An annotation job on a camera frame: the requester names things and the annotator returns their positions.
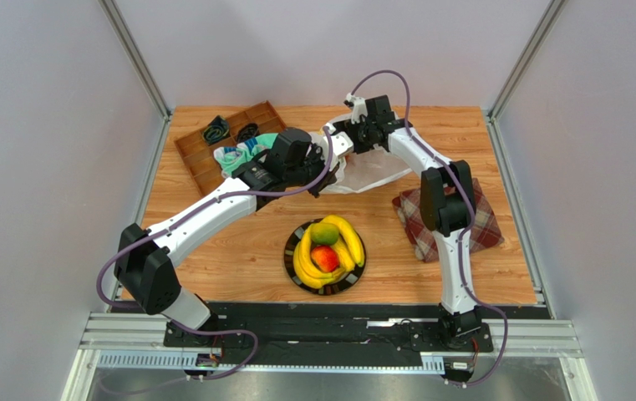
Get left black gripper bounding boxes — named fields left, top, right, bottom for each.
left=285, top=145, right=340, bottom=200

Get white plastic bag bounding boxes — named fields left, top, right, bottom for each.
left=317, top=113, right=415, bottom=195

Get green fake mango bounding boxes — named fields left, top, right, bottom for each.
left=309, top=221, right=340, bottom=246

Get red fake apple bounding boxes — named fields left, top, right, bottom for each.
left=310, top=245, right=340, bottom=273

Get yellow banana bunch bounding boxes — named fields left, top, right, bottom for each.
left=321, top=215, right=366, bottom=272
left=293, top=226, right=346, bottom=290

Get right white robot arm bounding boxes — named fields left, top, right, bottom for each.
left=333, top=94, right=481, bottom=349

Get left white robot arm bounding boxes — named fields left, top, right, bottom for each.
left=101, top=126, right=354, bottom=330

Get teal white socks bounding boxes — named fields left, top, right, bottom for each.
left=213, top=133, right=277, bottom=178

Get wooden divided tray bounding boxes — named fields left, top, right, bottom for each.
left=175, top=101, right=287, bottom=196

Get round patterned ceramic plate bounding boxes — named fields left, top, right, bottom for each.
left=283, top=219, right=366, bottom=297

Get red plaid cloth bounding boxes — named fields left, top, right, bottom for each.
left=391, top=178, right=504, bottom=263

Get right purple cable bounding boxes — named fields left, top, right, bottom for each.
left=349, top=69, right=509, bottom=388

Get purple cable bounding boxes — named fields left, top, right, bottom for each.
left=349, top=69, right=509, bottom=388
left=96, top=126, right=335, bottom=385

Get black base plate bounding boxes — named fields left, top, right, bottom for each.
left=163, top=302, right=494, bottom=368

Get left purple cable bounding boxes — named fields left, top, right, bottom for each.
left=96, top=126, right=335, bottom=385

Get aluminium frame rail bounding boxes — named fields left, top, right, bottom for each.
left=61, top=312, right=596, bottom=400

